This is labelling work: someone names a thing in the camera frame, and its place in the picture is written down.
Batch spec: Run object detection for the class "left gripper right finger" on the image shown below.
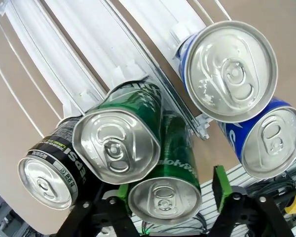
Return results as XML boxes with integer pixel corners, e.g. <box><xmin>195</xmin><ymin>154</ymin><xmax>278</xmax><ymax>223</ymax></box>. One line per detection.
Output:
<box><xmin>207</xmin><ymin>165</ymin><xmax>294</xmax><ymax>237</ymax></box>

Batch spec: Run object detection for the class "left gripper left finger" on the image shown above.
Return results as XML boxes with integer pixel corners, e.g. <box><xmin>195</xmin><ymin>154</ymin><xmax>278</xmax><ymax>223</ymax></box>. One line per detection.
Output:
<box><xmin>55</xmin><ymin>184</ymin><xmax>141</xmax><ymax>237</ymax></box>

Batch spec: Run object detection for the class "green Chilsung cider can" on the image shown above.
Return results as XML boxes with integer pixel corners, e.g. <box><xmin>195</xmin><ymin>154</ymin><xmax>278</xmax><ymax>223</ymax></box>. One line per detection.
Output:
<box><xmin>73</xmin><ymin>79</ymin><xmax>163</xmax><ymax>185</ymax></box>
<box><xmin>127</xmin><ymin>111</ymin><xmax>203</xmax><ymax>226</ymax></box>

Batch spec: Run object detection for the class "blue Pocari Sweat can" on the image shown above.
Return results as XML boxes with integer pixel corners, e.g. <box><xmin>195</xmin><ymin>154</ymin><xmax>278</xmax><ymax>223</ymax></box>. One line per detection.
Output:
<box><xmin>217</xmin><ymin>97</ymin><xmax>296</xmax><ymax>180</ymax></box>
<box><xmin>174</xmin><ymin>21</ymin><xmax>279</xmax><ymax>124</ymax></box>

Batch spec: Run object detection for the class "black Pepsi can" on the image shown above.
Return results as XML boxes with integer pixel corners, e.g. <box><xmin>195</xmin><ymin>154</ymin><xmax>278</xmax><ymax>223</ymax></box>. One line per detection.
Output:
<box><xmin>17</xmin><ymin>116</ymin><xmax>102</xmax><ymax>211</ymax></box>

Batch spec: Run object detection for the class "clear white can dispenser rack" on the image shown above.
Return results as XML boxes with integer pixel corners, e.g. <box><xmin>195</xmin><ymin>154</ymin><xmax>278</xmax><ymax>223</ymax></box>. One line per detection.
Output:
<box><xmin>0</xmin><ymin>0</ymin><xmax>234</xmax><ymax>141</ymax></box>

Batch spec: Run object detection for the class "black cable bundle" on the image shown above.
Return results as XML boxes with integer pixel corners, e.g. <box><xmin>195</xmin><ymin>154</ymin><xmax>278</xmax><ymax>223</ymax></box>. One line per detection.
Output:
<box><xmin>246</xmin><ymin>162</ymin><xmax>296</xmax><ymax>198</ymax></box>

